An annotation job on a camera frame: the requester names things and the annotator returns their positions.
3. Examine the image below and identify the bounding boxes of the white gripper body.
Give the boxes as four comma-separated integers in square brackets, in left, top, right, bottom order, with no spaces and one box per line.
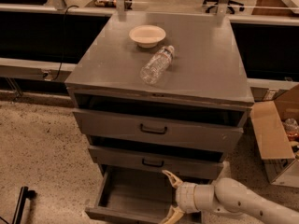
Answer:
[176,182,198,214]

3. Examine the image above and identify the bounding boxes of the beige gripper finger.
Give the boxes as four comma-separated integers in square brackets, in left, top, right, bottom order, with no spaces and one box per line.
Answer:
[162,170,183,189]
[159,205,184,224]

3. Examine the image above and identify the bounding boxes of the grey bottom drawer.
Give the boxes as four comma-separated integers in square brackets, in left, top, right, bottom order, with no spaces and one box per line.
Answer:
[85,164,175,224]

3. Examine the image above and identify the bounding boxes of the grey drawer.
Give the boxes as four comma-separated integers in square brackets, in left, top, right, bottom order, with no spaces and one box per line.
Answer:
[73,108,243,153]
[89,146,223,180]
[85,164,175,224]

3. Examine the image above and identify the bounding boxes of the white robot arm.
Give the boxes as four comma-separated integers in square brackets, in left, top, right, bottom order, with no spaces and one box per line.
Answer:
[159,170,299,224]

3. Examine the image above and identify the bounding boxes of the grey middle drawer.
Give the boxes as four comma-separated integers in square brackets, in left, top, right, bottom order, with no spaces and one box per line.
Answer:
[89,146,223,180]

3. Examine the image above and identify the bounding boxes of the grey top drawer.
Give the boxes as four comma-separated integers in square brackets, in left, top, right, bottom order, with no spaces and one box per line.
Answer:
[73,108,243,153]

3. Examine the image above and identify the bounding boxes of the grey drawer cabinet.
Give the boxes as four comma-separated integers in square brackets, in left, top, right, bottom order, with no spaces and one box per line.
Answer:
[64,10,255,198]

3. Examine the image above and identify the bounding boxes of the clear plastic water bottle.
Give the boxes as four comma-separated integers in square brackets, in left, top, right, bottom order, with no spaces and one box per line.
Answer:
[140,46,175,85]

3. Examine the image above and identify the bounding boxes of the cardboard box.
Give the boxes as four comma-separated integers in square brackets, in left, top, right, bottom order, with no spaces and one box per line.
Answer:
[250,85,299,188]

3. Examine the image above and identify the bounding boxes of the bottle in cardboard box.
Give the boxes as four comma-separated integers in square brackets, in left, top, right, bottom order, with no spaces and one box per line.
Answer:
[283,119,299,141]

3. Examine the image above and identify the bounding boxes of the beige bowl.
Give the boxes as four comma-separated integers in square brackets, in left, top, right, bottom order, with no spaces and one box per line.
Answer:
[129,25,166,49]

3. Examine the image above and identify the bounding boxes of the black stand base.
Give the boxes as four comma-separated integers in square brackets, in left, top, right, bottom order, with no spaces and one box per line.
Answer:
[12,186,36,224]

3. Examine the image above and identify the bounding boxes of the black office chair base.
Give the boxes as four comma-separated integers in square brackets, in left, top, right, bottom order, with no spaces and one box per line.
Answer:
[201,0,245,15]

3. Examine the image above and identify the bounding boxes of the black cable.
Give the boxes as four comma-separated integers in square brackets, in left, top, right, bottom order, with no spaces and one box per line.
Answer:
[50,5,80,82]

